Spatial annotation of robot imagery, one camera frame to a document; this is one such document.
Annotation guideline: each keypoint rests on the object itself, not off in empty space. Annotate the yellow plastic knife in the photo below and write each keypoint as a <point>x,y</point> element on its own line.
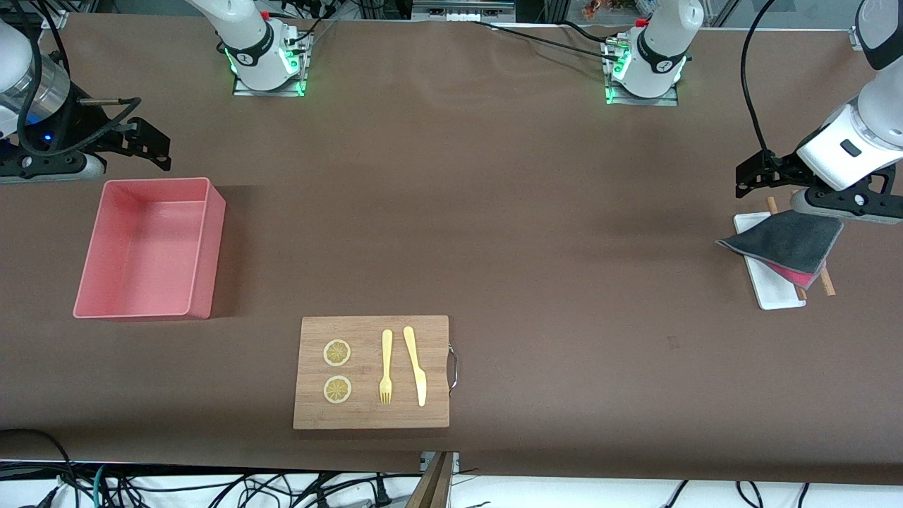
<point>420,388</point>

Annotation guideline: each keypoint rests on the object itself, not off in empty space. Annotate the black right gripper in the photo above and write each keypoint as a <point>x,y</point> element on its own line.
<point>76,129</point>

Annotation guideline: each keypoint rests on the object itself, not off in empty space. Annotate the white rectangular tray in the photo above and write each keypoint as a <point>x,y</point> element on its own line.
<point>776,291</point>

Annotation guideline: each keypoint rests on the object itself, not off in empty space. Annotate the brown wooden post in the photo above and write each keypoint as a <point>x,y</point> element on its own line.
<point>432,487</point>

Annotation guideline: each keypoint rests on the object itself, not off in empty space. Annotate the yellow plastic fork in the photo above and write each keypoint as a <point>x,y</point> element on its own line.
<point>386,346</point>

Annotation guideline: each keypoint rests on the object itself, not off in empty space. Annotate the aluminium corner bracket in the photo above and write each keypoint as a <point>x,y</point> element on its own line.
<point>55,21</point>
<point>855,39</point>

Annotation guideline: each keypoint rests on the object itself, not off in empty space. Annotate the lemon slice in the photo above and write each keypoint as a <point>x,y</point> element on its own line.
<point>337,353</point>
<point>337,390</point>

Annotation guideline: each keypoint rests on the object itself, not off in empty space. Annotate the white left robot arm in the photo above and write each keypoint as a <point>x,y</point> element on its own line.
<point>663,35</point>

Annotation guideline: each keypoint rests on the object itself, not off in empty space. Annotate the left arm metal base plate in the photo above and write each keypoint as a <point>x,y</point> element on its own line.
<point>663,101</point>

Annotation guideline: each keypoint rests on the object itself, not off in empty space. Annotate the grey metal frame rail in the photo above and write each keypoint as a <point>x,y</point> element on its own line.
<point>462,13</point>

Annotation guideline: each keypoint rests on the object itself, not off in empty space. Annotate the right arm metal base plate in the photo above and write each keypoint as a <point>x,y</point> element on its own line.
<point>243,90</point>

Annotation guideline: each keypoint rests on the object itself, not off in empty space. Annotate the pink plastic bin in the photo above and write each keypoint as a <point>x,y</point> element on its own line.
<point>141,247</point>

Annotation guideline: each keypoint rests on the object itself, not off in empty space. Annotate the grey cloth with pink underside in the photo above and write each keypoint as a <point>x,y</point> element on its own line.
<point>790,240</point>

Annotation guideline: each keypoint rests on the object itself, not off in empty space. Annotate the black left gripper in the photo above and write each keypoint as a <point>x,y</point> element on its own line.
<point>784,167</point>

